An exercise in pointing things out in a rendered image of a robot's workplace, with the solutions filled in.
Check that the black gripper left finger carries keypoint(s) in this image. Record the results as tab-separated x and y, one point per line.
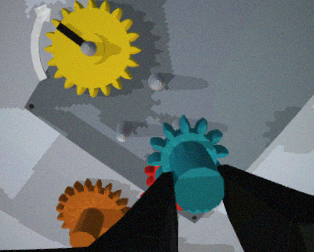
151	225

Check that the white curved arrow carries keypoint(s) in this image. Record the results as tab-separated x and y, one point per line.
43	14

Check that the teal gear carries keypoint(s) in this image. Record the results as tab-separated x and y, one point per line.
191	156

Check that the red gear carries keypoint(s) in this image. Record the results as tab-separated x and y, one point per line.
151	171

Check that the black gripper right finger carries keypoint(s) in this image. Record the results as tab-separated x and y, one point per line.
266	216

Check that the yellow gear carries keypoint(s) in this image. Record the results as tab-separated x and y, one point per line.
113	48

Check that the grey board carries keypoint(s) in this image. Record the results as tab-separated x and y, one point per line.
246	66

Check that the orange gear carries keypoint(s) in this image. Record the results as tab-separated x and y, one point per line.
88	211

